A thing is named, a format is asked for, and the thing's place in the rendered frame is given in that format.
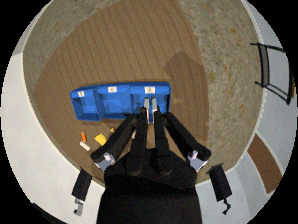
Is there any yellow square pad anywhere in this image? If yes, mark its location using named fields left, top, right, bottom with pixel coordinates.
left=95, top=133, right=108, bottom=145

